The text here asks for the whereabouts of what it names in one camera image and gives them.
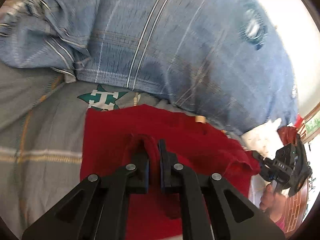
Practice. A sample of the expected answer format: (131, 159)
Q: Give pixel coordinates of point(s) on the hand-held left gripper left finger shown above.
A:
(141, 170)

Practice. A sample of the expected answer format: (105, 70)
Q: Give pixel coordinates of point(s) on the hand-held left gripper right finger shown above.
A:
(166, 172)

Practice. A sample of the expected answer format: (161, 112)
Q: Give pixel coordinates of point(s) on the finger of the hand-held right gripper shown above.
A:
(267, 167)

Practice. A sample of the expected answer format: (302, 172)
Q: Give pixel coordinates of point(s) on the red sweater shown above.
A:
(110, 130)

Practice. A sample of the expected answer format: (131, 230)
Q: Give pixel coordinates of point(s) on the person's right forearm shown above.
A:
(280, 221)

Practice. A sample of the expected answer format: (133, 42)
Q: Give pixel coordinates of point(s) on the person's right hand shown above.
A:
(271, 202)

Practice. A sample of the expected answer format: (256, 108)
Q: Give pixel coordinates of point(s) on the white cloth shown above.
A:
(262, 135)

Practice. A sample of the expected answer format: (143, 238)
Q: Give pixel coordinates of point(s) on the dark red cloth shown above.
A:
(287, 133)

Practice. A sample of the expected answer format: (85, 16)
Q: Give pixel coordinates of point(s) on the grey plaid bed sheet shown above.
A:
(37, 130)

